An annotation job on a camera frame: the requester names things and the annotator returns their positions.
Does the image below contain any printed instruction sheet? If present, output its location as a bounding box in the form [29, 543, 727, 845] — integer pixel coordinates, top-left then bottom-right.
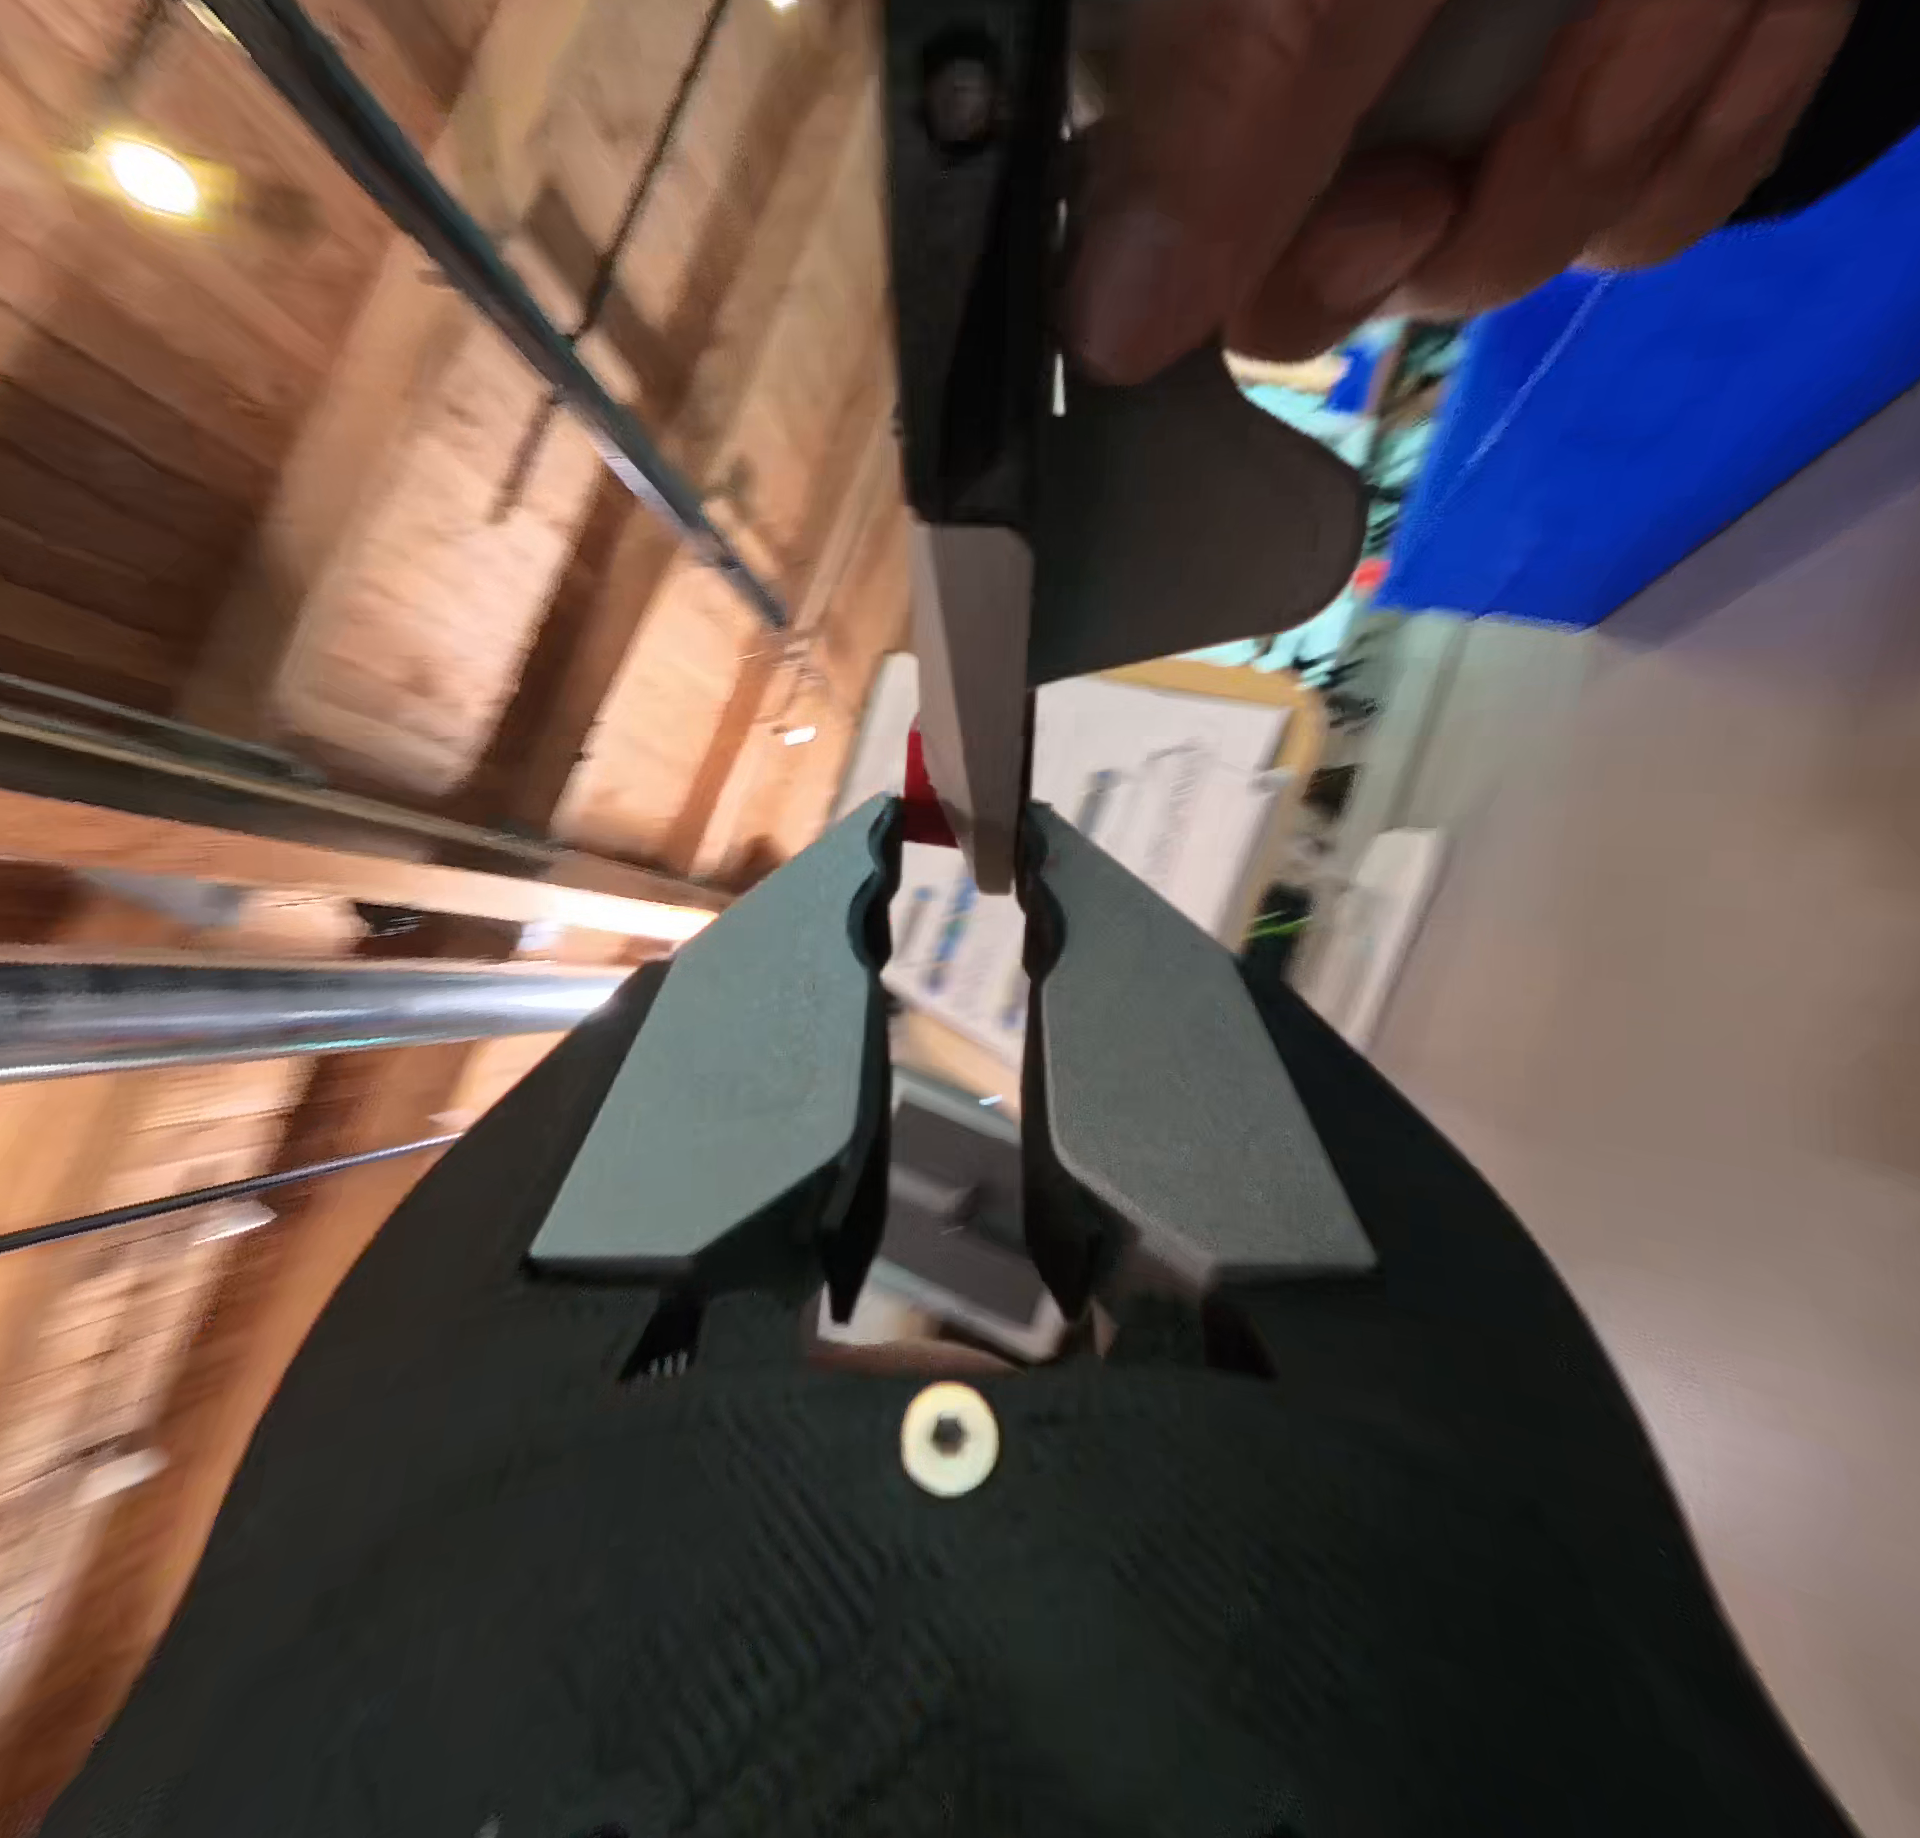
[839, 649, 1299, 1067]

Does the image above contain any red two-stud plastic brick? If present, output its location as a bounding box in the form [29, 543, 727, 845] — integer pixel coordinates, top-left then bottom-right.
[899, 720, 965, 849]

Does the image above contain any white stand base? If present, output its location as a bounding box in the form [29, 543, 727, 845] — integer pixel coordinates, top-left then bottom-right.
[1308, 822, 1457, 1046]

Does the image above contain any blue plastic bin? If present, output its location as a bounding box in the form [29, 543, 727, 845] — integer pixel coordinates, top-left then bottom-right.
[1371, 127, 1920, 632]

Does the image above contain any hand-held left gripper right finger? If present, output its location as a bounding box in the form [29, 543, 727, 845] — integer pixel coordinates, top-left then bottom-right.
[1015, 800, 1379, 1321]

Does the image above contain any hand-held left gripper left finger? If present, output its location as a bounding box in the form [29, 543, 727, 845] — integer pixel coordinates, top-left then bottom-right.
[527, 792, 905, 1321]

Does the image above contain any metal ceiling pipe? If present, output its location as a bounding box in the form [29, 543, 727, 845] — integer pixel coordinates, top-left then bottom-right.
[0, 951, 635, 1087]

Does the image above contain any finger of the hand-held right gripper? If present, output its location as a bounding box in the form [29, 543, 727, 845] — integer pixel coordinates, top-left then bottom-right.
[905, 517, 1039, 898]

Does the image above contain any person's right hand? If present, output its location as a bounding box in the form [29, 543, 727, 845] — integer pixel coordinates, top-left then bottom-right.
[1050, 0, 1870, 388]

